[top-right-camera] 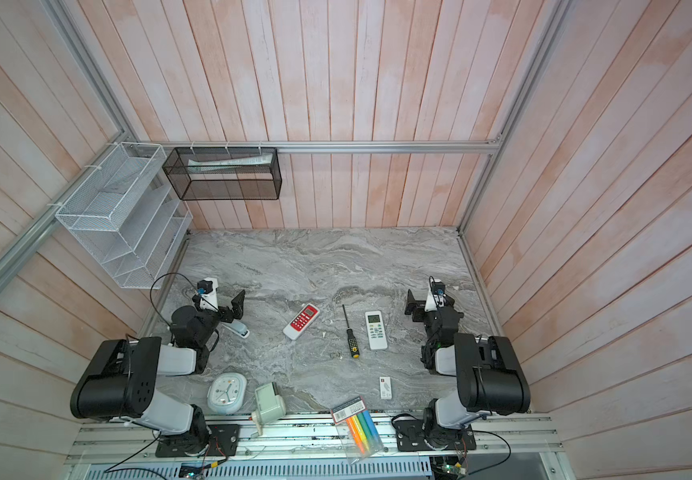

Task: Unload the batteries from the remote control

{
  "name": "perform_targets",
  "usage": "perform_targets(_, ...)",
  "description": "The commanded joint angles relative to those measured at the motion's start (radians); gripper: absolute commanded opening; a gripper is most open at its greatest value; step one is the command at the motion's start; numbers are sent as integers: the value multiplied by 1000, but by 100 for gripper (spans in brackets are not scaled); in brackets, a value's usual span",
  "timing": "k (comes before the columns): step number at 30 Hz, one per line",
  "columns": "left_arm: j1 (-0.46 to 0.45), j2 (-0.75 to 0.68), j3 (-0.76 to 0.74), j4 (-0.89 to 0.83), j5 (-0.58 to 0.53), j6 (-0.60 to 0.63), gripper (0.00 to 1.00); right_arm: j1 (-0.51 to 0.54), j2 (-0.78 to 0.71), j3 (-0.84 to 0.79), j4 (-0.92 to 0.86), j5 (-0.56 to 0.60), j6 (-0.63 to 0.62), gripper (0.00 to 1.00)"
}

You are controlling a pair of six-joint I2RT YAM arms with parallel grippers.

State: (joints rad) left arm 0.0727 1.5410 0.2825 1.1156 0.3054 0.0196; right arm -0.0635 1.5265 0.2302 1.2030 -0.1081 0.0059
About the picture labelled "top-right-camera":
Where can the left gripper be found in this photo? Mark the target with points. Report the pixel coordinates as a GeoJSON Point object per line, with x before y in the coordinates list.
{"type": "Point", "coordinates": [224, 313]}

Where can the black yellow screwdriver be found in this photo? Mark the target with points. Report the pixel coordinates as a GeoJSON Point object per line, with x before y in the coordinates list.
{"type": "Point", "coordinates": [351, 339]}

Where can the red white remote control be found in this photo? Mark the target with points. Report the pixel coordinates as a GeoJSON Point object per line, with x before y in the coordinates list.
{"type": "Point", "coordinates": [308, 314]}

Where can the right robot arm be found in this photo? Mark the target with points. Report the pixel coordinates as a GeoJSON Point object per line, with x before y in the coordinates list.
{"type": "Point", "coordinates": [489, 378]}

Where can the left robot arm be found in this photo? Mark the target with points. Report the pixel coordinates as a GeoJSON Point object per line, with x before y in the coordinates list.
{"type": "Point", "coordinates": [119, 383]}

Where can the white air conditioner remote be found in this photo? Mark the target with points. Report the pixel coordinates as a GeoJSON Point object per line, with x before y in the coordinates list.
{"type": "Point", "coordinates": [376, 331]}

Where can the white blue stapler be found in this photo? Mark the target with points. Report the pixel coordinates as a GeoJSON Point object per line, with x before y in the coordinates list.
{"type": "Point", "coordinates": [238, 328]}

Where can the pale green alarm clock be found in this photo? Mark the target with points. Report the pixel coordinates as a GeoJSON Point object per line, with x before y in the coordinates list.
{"type": "Point", "coordinates": [226, 394]}

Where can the pack of coloured markers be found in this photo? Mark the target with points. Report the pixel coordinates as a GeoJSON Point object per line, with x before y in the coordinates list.
{"type": "Point", "coordinates": [356, 429]}

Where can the paper in black basket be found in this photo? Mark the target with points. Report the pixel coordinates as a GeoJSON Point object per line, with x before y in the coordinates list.
{"type": "Point", "coordinates": [243, 165]}

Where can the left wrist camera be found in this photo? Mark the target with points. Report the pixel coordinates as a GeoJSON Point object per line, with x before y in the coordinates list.
{"type": "Point", "coordinates": [206, 296]}

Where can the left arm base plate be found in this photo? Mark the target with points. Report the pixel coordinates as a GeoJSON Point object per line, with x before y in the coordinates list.
{"type": "Point", "coordinates": [214, 440]}

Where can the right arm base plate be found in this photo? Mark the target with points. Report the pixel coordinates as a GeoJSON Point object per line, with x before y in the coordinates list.
{"type": "Point", "coordinates": [415, 435]}

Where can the white wire mesh shelf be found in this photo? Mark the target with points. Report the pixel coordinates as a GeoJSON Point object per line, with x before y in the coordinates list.
{"type": "Point", "coordinates": [128, 220]}

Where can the black wire mesh basket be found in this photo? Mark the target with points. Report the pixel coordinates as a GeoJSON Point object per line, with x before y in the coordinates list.
{"type": "Point", "coordinates": [215, 187]}

